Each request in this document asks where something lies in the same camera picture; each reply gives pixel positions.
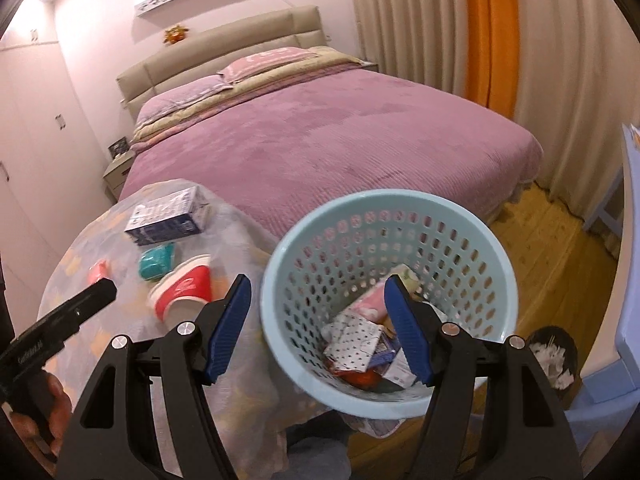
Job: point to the beige folded quilt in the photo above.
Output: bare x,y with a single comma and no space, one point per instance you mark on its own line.
250,87

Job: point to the white dotted small box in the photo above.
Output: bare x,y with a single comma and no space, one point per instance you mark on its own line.
350,345

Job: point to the white crumpled tissues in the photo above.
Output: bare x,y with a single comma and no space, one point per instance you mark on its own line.
552,365

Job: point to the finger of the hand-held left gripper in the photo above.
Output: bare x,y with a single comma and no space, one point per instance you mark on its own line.
82,300

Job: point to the round table with floral cloth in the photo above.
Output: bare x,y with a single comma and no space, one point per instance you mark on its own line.
240,235

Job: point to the beige curtain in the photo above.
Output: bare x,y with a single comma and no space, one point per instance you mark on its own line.
425,25

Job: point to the light blue plastic basket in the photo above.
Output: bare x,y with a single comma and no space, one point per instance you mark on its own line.
310,375

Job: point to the purple pillow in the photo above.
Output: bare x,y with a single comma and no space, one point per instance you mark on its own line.
185,97

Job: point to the light blue chair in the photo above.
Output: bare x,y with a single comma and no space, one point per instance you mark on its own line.
610,410

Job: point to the brown plush toy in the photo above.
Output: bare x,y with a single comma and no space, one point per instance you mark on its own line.
176,35

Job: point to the black waste bin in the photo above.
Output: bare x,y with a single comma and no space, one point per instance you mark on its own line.
567,340

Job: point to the white bottle pink label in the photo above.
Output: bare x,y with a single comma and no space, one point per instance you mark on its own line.
370,305

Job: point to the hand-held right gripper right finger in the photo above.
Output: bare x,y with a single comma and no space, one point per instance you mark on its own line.
407,330

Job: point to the pale floral wrapper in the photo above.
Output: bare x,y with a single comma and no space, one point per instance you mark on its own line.
411,282

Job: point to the light blue desk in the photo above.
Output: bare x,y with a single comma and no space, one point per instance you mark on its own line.
630,260

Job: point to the picture book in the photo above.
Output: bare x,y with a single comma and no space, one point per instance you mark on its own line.
634,135

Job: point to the plaid stool cushion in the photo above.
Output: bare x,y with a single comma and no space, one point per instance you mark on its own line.
375,422

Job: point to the white wardrobe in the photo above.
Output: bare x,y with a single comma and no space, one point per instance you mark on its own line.
45,160

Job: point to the person's left hand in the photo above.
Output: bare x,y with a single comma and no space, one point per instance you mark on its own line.
62,410

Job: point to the small dark photo frame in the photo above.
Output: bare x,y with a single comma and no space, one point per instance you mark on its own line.
117,146

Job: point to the beige nightstand with drawers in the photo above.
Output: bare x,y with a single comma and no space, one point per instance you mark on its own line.
119,172

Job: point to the bed with pink cover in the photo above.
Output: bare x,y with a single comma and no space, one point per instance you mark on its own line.
325,140

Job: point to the teal wrapper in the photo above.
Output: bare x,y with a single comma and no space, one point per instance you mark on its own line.
157,262

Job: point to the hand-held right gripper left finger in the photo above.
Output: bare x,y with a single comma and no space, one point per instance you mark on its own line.
230,325

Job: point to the beige padded headboard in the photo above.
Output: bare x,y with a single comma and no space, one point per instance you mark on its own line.
225,45

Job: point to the red white paper cup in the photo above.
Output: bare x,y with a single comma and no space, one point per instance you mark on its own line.
187,285

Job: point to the pink pillow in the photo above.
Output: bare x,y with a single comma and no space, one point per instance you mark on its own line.
265,62

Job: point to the orange curtain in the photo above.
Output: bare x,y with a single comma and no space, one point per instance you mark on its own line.
490,35

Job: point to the grey patterned drink carton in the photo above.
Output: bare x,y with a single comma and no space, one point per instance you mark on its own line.
165,215

